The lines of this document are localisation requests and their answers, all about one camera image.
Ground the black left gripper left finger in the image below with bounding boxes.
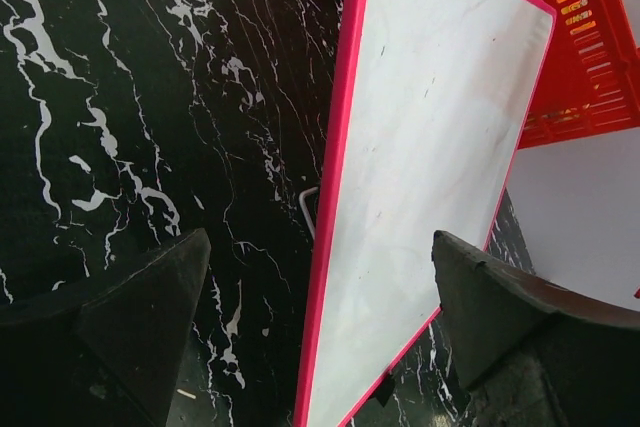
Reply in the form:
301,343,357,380
1,229,211,426

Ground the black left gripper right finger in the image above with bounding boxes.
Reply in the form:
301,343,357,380
432,231,639,426

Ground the pink framed whiteboard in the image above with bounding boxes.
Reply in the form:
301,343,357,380
293,0,556,426

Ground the red plastic basket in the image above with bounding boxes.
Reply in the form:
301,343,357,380
337,0,640,151

